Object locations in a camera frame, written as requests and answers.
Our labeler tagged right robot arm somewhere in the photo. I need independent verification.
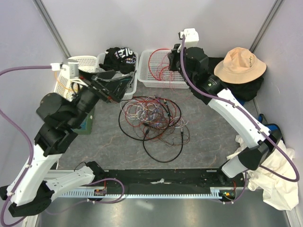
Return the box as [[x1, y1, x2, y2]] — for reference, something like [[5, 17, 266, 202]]
[[168, 44, 282, 186]]

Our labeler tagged black garment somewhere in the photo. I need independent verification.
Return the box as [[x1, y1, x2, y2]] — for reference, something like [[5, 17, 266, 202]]
[[208, 57, 264, 102]]

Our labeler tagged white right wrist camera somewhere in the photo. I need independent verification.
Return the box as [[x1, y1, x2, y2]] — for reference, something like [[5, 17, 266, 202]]
[[178, 28, 199, 48]]

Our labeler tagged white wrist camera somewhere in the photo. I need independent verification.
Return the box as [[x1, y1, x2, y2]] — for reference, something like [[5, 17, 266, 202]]
[[178, 28, 199, 48], [50, 59, 88, 87]]

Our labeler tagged right white basket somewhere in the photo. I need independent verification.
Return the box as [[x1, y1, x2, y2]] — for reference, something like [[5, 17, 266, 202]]
[[137, 48, 189, 89]]

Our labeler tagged thick red ethernet cable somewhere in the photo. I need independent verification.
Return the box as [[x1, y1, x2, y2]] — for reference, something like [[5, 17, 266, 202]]
[[148, 48, 172, 80]]

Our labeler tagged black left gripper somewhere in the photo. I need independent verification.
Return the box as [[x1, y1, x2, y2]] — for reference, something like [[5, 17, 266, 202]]
[[67, 69, 133, 128]]

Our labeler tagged thin red wire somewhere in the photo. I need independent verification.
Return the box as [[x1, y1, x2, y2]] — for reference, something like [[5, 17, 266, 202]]
[[120, 55, 183, 142]]

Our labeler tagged thin pink wire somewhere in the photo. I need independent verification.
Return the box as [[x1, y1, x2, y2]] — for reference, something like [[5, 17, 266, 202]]
[[127, 96, 180, 133]]

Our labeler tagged middle white basket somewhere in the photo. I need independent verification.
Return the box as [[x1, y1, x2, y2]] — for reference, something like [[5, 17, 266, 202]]
[[95, 52, 139, 100]]

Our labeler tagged grey garment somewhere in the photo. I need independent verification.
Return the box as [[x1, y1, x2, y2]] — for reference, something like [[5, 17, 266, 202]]
[[95, 68, 134, 93]]

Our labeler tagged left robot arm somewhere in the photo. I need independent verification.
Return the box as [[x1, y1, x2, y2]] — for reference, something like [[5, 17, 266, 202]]
[[0, 70, 133, 218]]

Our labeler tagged red cable in basket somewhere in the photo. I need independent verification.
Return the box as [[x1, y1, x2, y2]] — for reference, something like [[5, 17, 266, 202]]
[[159, 65, 190, 82]]

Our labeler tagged white cloth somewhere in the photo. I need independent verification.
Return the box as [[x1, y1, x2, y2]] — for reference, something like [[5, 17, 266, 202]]
[[227, 134, 299, 211]]

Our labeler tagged thick black cable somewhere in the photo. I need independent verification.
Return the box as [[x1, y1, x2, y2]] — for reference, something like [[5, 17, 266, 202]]
[[118, 95, 185, 164]]

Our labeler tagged beige bucket hat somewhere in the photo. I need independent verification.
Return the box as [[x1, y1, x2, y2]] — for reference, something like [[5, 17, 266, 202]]
[[214, 47, 267, 84]]

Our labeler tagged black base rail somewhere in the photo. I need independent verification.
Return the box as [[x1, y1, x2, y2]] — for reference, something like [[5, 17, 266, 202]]
[[88, 168, 244, 194]]

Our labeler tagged black printed shirt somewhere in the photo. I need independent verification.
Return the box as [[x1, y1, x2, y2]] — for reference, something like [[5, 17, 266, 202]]
[[99, 47, 137, 74]]

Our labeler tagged left white oval basket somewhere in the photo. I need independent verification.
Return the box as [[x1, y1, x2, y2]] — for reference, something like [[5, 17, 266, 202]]
[[54, 55, 97, 101]]

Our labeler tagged thin white wire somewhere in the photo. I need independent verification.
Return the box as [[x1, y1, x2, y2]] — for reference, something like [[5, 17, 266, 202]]
[[120, 98, 189, 130]]

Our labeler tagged blue bag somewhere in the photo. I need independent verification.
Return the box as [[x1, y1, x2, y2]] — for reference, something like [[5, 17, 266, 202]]
[[258, 113, 285, 142]]

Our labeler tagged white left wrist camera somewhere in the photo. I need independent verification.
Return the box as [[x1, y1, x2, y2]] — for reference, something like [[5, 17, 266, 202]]
[[50, 59, 88, 87]]

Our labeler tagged green tray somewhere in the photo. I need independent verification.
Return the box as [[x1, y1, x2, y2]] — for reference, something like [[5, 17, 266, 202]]
[[72, 107, 95, 135]]

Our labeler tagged blue-white cable duct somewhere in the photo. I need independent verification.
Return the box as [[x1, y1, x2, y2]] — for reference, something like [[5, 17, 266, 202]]
[[59, 188, 222, 199]]

